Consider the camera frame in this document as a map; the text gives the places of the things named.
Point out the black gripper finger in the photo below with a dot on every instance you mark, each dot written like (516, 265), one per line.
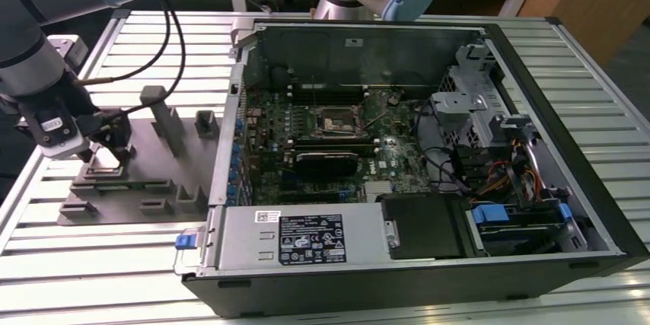
(119, 144)
(86, 151)

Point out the silver CPU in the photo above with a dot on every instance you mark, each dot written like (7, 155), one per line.
(104, 163)

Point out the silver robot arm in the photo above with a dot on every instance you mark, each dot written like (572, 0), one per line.
(31, 16)

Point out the CPU socket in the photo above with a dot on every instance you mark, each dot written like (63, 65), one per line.
(335, 121)

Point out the grey parts rack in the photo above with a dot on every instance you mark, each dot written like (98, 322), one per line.
(152, 157)

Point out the green RAM stick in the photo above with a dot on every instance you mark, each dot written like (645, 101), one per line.
(152, 186)

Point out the blue case latch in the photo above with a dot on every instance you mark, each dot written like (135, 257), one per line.
(183, 242)

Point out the silver power supply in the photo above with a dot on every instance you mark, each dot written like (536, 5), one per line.
(239, 241)

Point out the black expansion slot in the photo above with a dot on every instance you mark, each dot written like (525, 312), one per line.
(310, 197)

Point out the black graphics card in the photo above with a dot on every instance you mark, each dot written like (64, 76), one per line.
(325, 167)

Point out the black RAM slot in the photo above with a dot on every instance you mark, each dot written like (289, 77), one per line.
(330, 91)
(330, 99)
(330, 95)
(330, 87)

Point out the silver chipset heatsink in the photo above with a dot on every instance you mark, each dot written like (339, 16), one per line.
(379, 188)

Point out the white case label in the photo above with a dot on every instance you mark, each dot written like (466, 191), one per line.
(354, 42)

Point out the round coin battery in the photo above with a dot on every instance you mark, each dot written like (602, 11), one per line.
(394, 97)

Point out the green motherboard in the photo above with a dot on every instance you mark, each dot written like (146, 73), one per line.
(401, 150)

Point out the black PC case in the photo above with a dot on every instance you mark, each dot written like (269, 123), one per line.
(355, 294)

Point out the black plastic shroud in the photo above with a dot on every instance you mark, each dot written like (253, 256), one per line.
(426, 226)

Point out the silver drive cage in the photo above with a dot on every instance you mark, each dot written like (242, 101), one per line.
(459, 110)

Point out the blue disk carrier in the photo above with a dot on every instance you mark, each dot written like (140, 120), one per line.
(490, 214)

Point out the blue plastic latch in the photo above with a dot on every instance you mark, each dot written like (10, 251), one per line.
(564, 212)

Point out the brown wooden cabinet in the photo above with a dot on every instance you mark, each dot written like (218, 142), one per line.
(600, 5)

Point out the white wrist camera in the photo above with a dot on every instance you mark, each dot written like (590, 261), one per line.
(68, 51)
(56, 138)

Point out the grey plastic bracket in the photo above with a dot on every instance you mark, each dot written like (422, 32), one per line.
(513, 122)

